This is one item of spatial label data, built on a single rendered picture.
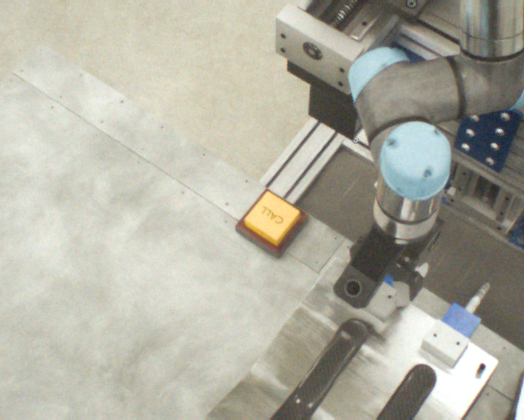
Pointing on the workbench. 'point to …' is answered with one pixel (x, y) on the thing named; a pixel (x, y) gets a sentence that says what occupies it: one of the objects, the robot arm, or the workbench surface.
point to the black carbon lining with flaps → (415, 387)
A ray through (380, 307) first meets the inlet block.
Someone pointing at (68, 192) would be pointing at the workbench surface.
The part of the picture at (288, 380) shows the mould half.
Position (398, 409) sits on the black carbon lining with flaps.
